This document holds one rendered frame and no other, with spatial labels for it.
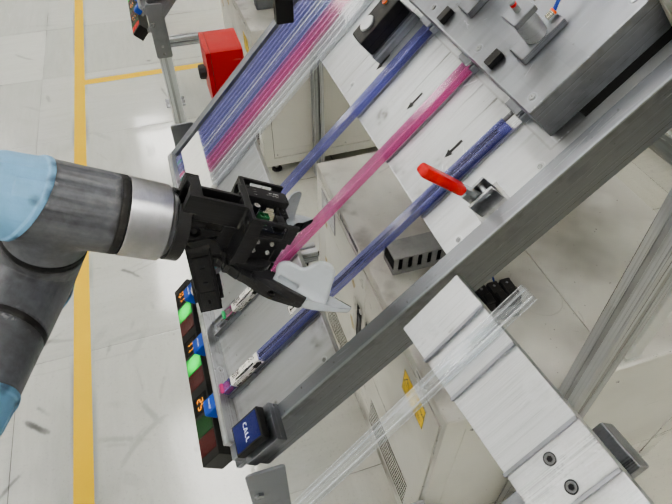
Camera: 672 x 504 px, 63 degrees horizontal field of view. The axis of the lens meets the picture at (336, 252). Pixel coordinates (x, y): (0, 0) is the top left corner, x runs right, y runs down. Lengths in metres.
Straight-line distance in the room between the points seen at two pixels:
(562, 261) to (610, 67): 0.65
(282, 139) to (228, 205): 1.67
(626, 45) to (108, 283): 1.74
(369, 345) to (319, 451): 0.94
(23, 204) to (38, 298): 0.10
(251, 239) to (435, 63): 0.35
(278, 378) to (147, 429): 0.95
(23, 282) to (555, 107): 0.51
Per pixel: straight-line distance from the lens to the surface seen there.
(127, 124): 2.77
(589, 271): 1.18
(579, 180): 0.59
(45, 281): 0.57
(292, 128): 2.18
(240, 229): 0.55
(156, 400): 1.70
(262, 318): 0.80
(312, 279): 0.57
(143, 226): 0.52
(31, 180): 0.51
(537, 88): 0.56
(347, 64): 0.89
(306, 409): 0.70
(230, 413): 0.79
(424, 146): 0.69
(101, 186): 0.52
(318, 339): 0.70
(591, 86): 0.58
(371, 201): 1.22
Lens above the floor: 1.42
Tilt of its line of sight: 46 degrees down
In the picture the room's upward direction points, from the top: straight up
